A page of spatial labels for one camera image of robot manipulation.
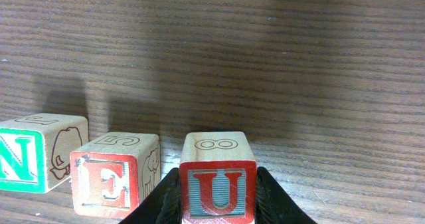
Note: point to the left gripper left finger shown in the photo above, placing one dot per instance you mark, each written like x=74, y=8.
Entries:
x=162, y=206

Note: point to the green N block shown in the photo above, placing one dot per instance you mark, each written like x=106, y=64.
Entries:
x=35, y=150

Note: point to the red U block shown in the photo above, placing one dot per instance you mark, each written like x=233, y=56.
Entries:
x=218, y=178

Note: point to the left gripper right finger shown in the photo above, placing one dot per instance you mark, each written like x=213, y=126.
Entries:
x=273, y=205

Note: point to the red E block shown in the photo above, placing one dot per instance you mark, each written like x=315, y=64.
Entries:
x=114, y=173

